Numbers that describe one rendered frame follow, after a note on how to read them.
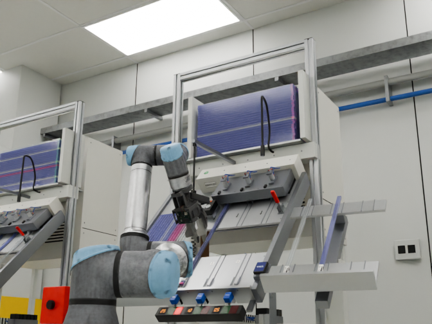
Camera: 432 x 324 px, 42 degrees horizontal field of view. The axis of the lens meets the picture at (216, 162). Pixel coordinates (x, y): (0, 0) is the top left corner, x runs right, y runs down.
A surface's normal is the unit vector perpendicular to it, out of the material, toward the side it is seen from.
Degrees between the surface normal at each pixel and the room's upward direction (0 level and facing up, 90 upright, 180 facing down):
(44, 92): 90
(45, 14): 180
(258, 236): 90
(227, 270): 48
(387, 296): 90
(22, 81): 90
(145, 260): 58
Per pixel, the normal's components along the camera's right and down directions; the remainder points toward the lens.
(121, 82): -0.52, -0.26
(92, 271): -0.06, -0.30
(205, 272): -0.38, -0.83
